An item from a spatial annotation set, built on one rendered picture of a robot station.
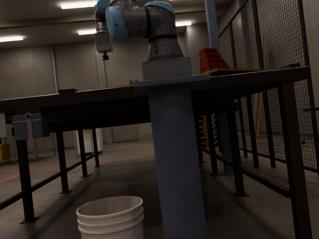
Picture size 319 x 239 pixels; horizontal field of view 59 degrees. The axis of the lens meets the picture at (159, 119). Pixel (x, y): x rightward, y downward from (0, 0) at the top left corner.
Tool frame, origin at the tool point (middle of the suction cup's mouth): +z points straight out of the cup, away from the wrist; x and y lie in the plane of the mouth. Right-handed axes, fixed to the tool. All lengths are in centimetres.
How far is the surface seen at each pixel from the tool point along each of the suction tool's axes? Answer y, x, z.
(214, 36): -95, -179, -55
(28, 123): 34, 31, 33
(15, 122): 40, 31, 32
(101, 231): -1, 49, 81
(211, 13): -94, -179, -83
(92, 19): 212, -810, -347
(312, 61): -339, -450, -52
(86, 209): 11, 29, 77
